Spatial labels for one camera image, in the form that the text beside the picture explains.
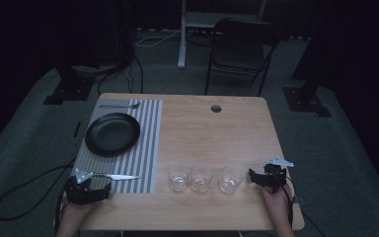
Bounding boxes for black stand with base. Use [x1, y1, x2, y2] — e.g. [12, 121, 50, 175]
[281, 0, 333, 119]
[42, 63, 97, 106]

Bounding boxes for thin black floor cables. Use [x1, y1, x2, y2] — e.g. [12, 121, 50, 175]
[97, 53, 145, 96]

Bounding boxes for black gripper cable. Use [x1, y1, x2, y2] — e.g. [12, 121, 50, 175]
[274, 171, 328, 237]
[53, 187, 67, 235]

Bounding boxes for black folding chair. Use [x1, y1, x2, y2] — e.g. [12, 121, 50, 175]
[204, 18, 282, 97]

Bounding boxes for silver table knife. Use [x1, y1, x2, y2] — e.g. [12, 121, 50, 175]
[91, 173, 141, 182]

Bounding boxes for person's left hand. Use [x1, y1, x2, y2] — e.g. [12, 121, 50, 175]
[58, 193, 95, 228]

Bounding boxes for small black floor strip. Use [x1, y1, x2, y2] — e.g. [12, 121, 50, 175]
[72, 120, 82, 138]

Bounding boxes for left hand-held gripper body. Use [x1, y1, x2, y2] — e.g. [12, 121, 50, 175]
[63, 168, 104, 206]

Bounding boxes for black round plate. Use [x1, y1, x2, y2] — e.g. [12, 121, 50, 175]
[84, 112, 141, 158]

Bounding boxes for clear glass cup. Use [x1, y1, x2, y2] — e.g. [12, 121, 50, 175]
[218, 166, 245, 196]
[189, 165, 214, 195]
[167, 165, 190, 193]

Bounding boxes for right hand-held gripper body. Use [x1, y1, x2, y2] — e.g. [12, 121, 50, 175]
[262, 156, 295, 195]

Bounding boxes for thick black floor cable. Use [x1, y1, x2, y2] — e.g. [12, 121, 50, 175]
[0, 157, 77, 222]

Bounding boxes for white floor cable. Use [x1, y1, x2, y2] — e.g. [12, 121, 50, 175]
[133, 29, 183, 47]

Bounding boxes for silver spoon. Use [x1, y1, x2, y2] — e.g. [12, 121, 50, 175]
[99, 101, 142, 110]

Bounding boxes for person's right hand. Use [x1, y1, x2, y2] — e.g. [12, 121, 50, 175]
[259, 183, 294, 228]

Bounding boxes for grey striped placemat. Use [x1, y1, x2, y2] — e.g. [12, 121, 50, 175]
[70, 98, 164, 195]

